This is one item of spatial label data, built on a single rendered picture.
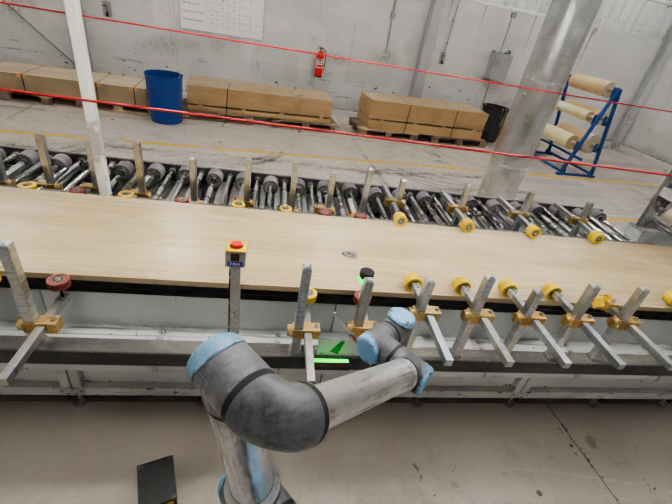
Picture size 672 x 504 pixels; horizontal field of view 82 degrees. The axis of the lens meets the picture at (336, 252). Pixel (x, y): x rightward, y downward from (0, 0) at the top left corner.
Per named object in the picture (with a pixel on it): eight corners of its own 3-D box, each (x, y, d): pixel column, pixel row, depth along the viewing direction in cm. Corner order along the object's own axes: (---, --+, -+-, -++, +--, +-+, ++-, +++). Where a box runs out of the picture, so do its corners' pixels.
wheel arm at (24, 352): (10, 387, 127) (6, 378, 124) (-2, 387, 126) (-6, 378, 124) (71, 300, 163) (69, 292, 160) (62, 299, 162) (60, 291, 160)
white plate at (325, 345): (373, 356, 173) (378, 341, 168) (316, 355, 169) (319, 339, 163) (373, 355, 174) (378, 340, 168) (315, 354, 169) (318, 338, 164)
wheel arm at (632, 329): (673, 370, 162) (677, 366, 161) (667, 370, 162) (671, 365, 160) (612, 311, 192) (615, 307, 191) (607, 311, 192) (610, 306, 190)
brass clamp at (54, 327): (57, 335, 147) (54, 325, 144) (17, 334, 144) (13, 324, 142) (64, 323, 152) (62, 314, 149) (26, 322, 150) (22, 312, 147)
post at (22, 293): (43, 347, 151) (6, 244, 125) (33, 347, 150) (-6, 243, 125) (47, 340, 154) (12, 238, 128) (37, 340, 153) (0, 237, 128)
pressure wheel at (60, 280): (49, 298, 159) (42, 276, 153) (71, 291, 164) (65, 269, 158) (56, 309, 155) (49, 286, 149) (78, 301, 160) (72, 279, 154)
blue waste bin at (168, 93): (185, 127, 603) (182, 77, 564) (144, 124, 588) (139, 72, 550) (189, 117, 650) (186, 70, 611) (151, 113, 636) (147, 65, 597)
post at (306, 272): (298, 356, 169) (312, 268, 144) (290, 356, 169) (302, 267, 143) (298, 350, 172) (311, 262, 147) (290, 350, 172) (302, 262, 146)
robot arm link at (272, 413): (288, 432, 56) (443, 364, 111) (239, 376, 62) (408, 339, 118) (256, 493, 58) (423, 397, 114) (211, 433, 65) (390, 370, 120)
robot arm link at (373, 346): (385, 354, 109) (410, 335, 117) (355, 330, 115) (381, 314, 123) (377, 376, 114) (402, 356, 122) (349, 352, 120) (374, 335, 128)
